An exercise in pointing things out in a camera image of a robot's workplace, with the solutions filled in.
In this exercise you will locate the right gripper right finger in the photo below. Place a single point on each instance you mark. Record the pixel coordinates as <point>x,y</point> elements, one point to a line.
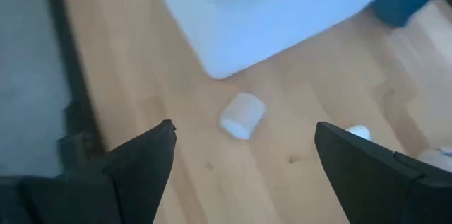
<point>381,188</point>

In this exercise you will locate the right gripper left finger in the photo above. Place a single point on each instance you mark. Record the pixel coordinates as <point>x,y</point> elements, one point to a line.
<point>134,188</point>

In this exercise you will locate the white perforated plastic basket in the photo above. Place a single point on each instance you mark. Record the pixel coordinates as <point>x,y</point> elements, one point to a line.
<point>265,33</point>

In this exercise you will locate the black aluminium table frame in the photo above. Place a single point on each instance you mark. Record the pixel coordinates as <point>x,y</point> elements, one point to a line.
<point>74,75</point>

